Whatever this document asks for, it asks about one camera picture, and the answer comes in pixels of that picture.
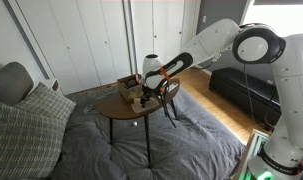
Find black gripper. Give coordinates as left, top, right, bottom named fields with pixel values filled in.
left=140, top=94, right=151, bottom=107

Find brown paper sheet stack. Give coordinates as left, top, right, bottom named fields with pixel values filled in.
left=131, top=98, right=159, bottom=113

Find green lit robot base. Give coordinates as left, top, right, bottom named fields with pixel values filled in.
left=233, top=129, right=280, bottom=180

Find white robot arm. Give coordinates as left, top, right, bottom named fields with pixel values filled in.
left=142, top=19, right=303, bottom=180

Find brown cardboard box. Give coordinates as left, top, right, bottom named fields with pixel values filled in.
left=117, top=75, right=143, bottom=102

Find dark wooden side table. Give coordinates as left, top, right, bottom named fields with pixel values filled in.
left=94, top=78, right=180, bottom=163

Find gray bed mattress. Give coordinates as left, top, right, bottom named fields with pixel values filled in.
left=52, top=88, right=245, bottom=180

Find white wardrobe doors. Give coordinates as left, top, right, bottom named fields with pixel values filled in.
left=7, top=0, right=200, bottom=94

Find plaid gray pillow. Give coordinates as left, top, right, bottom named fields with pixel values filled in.
left=14, top=81, right=77, bottom=126
left=0, top=101, right=68, bottom=180

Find black leather bench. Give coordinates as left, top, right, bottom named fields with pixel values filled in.
left=209, top=67, right=281, bottom=130

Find left gray headboard cushion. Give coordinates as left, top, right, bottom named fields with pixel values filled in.
left=0, top=62, right=34, bottom=105

